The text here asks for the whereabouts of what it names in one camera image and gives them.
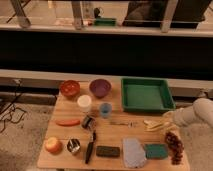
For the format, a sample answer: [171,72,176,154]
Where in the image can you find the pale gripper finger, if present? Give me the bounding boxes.
[165,124,178,131]
[162,111,174,118]

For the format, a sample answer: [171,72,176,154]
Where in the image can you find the yellow banana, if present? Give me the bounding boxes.
[144,120,170,132]

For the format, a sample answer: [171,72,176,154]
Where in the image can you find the blue cup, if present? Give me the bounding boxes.
[99,103,112,118]

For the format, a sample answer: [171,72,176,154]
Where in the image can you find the metal cup lying down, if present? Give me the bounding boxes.
[81,115,96,130]

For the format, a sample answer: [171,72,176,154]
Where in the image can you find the white cup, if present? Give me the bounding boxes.
[77,95,92,112]

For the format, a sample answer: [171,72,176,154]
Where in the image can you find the upright metal cup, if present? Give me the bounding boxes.
[67,139,81,155]

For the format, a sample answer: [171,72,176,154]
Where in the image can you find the dark red grapes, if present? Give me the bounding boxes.
[165,132,184,165]

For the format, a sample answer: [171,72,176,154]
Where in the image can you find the green sponge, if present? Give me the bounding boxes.
[145,144,168,159]

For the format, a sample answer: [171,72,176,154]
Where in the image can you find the green plastic tray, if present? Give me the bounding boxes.
[121,78,176,113]

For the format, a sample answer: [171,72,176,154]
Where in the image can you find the metal fork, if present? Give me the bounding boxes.
[110,121,137,127]

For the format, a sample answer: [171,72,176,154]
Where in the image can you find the grey blue cloth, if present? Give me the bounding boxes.
[123,138,147,168]

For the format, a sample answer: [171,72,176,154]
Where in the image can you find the dark sponge block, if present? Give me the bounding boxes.
[96,146,120,157]

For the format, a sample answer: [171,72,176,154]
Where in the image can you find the purple bowl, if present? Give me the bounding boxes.
[89,79,111,98]

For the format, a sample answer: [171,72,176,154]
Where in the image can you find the wooden table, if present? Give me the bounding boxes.
[37,82,190,171]

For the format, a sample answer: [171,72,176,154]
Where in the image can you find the red bowl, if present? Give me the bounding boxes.
[59,80,80,97]

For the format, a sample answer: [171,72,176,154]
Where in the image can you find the small green background bin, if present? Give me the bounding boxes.
[94,18,116,26]

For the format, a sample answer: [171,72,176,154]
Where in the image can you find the red yellow apple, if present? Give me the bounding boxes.
[45,137,62,154]

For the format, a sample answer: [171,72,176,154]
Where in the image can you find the black handled tool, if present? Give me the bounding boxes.
[85,131,96,164]

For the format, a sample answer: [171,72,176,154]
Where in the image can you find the black cables on floor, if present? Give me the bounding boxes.
[0,79,28,134]

